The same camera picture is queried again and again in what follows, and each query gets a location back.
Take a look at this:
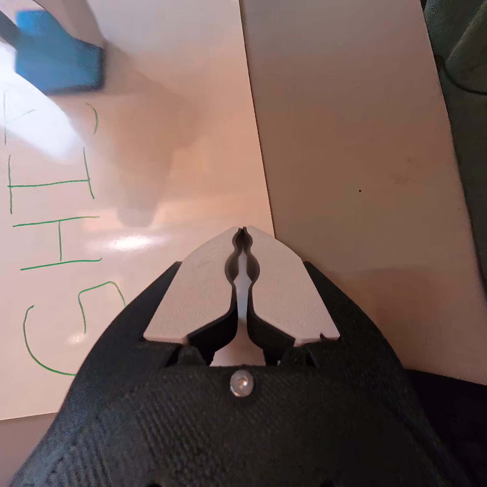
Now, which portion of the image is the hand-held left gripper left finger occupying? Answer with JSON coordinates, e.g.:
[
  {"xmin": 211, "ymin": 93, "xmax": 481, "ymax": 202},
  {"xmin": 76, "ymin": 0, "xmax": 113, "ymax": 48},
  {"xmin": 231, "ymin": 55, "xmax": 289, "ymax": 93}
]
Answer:
[{"xmin": 144, "ymin": 226, "xmax": 242, "ymax": 365}]

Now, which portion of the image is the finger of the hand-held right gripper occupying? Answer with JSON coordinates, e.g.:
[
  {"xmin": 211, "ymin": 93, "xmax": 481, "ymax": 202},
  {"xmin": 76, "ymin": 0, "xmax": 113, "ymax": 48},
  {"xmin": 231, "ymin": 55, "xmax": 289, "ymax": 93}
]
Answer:
[
  {"xmin": 0, "ymin": 11, "xmax": 20, "ymax": 52},
  {"xmin": 34, "ymin": 0, "xmax": 106, "ymax": 49}
]

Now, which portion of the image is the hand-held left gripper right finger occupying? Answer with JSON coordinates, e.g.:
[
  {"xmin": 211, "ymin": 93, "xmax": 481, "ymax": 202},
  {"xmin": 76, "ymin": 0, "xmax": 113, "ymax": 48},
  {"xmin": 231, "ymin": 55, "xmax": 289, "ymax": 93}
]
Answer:
[{"xmin": 243, "ymin": 225, "xmax": 341, "ymax": 364}]

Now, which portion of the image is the blue whiteboard eraser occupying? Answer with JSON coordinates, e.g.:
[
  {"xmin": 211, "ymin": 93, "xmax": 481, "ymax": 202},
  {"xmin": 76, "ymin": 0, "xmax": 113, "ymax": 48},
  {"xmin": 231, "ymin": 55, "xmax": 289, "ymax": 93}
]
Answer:
[{"xmin": 14, "ymin": 9, "xmax": 106, "ymax": 96}]

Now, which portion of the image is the white whiteboard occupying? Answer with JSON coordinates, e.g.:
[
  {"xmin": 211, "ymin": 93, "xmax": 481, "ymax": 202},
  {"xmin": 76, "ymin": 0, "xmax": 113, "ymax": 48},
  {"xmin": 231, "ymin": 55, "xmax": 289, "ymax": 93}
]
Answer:
[{"xmin": 0, "ymin": 0, "xmax": 275, "ymax": 421}]

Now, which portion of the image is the person's green sweatshirt torso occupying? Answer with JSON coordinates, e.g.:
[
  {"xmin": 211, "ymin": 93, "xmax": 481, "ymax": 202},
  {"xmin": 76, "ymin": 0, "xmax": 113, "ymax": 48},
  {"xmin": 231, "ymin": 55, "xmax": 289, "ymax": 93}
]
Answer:
[{"xmin": 420, "ymin": 0, "xmax": 487, "ymax": 301}]

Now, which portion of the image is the thin black cord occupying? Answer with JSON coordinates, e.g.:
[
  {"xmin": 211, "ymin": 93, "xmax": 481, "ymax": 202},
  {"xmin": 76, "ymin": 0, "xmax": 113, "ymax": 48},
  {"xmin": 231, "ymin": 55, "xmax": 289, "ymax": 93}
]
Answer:
[{"xmin": 434, "ymin": 53, "xmax": 487, "ymax": 96}]

